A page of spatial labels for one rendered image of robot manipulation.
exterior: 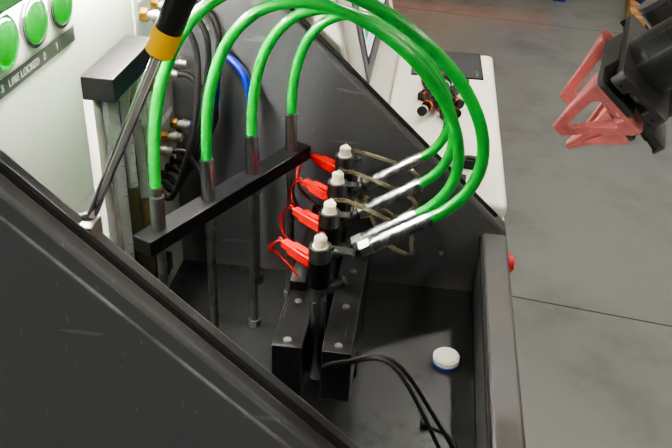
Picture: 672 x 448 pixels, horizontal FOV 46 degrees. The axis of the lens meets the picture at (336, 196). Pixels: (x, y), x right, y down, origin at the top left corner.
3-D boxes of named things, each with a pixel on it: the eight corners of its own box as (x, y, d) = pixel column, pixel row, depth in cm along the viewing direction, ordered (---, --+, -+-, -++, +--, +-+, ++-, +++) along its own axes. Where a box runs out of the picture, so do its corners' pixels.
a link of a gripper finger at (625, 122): (530, 121, 75) (616, 73, 69) (542, 77, 80) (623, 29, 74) (575, 167, 77) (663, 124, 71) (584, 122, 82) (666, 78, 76)
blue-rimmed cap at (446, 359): (459, 373, 117) (460, 365, 116) (431, 370, 117) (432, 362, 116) (459, 355, 120) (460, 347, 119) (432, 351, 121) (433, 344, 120)
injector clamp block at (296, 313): (346, 441, 105) (351, 353, 97) (271, 431, 106) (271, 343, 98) (370, 286, 134) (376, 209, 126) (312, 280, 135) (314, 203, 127)
